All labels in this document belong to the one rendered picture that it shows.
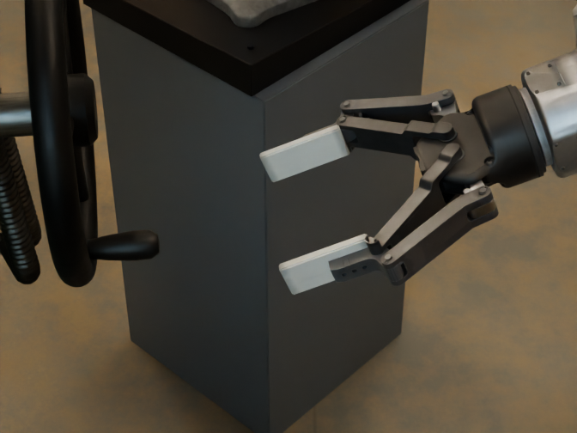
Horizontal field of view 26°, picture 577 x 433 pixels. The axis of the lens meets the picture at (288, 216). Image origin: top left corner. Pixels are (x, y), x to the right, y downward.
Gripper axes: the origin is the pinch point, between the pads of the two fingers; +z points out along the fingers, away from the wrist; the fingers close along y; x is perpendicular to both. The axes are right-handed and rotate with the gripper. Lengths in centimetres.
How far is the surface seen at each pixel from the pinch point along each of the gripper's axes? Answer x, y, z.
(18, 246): 1.5, -10.5, 25.0
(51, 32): -21.1, -3.1, 9.9
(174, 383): 68, -53, 37
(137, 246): -1.2, -1.4, 12.4
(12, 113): -12.3, -9.2, 18.1
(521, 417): 86, -40, -10
